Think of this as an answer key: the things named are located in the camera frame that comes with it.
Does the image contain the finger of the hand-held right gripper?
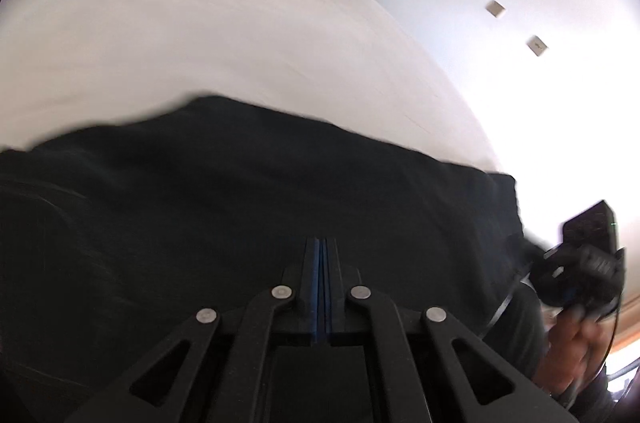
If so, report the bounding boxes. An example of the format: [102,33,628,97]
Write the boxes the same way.
[505,230,550,265]

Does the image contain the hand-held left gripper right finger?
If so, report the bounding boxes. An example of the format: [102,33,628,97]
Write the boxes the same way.
[322,237,581,423]

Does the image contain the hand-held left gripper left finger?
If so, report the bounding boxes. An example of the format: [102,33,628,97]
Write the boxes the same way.
[65,237,322,423]

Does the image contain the black pants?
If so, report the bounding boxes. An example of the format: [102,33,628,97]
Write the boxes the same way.
[0,95,548,423]

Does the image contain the person's right hand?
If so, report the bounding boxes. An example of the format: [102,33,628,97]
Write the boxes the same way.
[541,305,617,396]

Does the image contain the bed with white sheet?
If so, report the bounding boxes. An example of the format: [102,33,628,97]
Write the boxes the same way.
[0,0,501,176]

